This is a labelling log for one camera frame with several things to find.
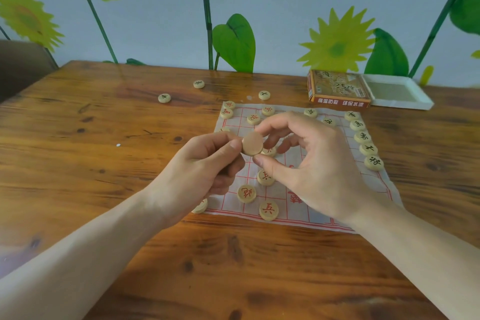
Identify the person's right hand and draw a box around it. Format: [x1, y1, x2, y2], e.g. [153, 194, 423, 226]
[253, 111, 380, 224]

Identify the person's left hand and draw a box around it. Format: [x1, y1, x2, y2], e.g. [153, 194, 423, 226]
[146, 131, 247, 224]

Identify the plain-backed wooden chess disc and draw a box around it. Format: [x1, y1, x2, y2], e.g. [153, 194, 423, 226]
[241, 131, 264, 156]

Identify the person's left forearm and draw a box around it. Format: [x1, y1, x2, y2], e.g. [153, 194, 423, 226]
[0, 189, 181, 320]

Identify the person's right forearm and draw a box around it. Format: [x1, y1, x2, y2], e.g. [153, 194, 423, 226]
[351, 196, 480, 320]

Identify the orange printed box lid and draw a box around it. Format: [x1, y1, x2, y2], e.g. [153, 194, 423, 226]
[307, 69, 372, 110]

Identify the scattered wooden chess pieces group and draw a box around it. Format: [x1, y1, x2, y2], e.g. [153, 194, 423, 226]
[191, 100, 385, 222]

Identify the white red-grid chessboard sheet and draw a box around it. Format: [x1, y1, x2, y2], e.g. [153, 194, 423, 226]
[204, 101, 404, 234]

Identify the white cardboard box tray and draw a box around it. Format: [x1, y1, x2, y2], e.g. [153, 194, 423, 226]
[361, 74, 435, 111]

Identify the dark chair back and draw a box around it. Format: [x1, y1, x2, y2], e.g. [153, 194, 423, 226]
[0, 40, 59, 104]

